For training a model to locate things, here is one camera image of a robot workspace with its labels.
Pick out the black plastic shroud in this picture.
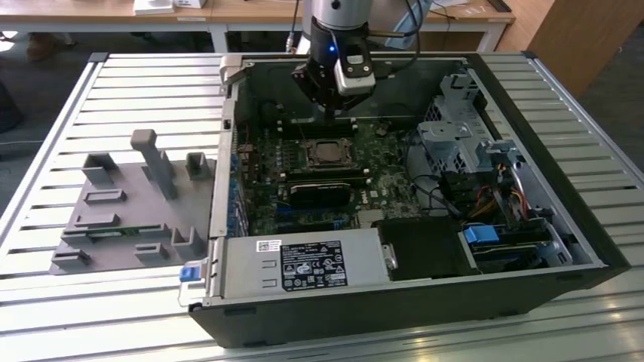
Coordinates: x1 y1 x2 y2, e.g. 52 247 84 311
376 217 480 282

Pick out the black PC case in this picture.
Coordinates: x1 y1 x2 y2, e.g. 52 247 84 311
178 52 633 348

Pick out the metal drive cage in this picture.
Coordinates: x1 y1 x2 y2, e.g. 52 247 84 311
416 73 522 176

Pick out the blue disk carrier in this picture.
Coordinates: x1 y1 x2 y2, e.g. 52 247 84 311
465 225 498 246

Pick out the green motherboard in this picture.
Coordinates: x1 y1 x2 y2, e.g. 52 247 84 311
236 112 420 237

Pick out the grey parts rack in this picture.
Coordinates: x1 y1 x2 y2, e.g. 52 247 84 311
48 129 218 276

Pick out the green RAM stick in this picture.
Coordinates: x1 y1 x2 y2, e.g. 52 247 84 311
88 225 166 240

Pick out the wooden desk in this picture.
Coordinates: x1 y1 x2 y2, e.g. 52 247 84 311
0 0 517 54

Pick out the coloured power wire bundle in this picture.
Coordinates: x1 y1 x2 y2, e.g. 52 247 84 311
472 161 532 223

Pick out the graphics card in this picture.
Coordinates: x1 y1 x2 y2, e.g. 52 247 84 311
286 183 354 210

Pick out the brown shoe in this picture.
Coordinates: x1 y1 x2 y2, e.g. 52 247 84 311
25 32 77 61

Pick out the metal disk bay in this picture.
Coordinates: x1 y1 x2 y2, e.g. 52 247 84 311
457 216 574 275

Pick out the CPU socket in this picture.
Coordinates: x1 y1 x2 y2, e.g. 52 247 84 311
300 137 357 170

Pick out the thick black cable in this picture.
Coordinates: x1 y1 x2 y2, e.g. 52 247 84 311
409 173 466 222

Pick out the wooden cabinet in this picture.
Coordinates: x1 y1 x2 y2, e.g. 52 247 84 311
494 0 644 99

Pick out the silver power supply unit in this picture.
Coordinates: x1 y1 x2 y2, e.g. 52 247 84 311
220 228 392 299

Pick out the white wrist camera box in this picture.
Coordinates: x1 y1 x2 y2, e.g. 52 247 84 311
333 44 378 97

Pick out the black camera cable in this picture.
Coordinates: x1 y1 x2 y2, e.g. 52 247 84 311
374 0 429 80

